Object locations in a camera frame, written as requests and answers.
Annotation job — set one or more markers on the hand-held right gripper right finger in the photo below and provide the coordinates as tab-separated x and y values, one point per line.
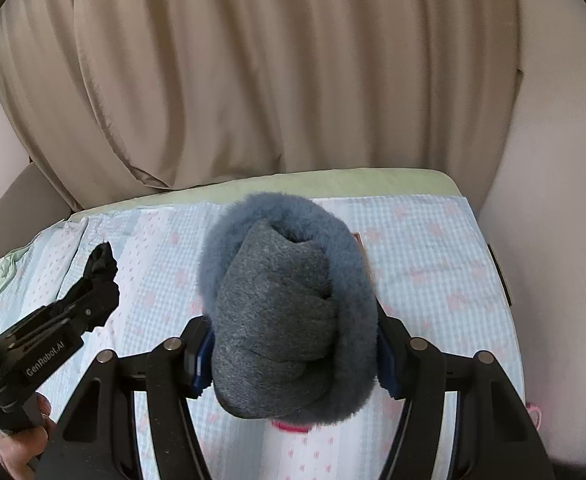
388	367

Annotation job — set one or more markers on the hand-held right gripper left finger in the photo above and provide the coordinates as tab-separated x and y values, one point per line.
200	360

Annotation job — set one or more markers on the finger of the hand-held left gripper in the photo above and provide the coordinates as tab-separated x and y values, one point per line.
80	295
103	307

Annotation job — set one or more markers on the black scrunchie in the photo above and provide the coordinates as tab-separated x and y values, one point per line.
100	262

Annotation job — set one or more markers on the grey sock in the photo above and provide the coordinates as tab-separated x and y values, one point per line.
273	310

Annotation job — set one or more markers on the person's left hand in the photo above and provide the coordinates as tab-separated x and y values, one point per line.
23	447

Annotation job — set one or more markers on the pale green pillow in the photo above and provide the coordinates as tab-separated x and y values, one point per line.
3	272

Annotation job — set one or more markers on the light blue checked blanket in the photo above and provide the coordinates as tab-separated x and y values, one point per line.
423	280

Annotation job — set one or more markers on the grey headboard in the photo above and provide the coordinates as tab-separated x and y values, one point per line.
23	195

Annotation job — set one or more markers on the green bed sheet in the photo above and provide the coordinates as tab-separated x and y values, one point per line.
398	180

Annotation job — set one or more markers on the beige curtain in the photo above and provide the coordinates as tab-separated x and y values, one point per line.
253	60

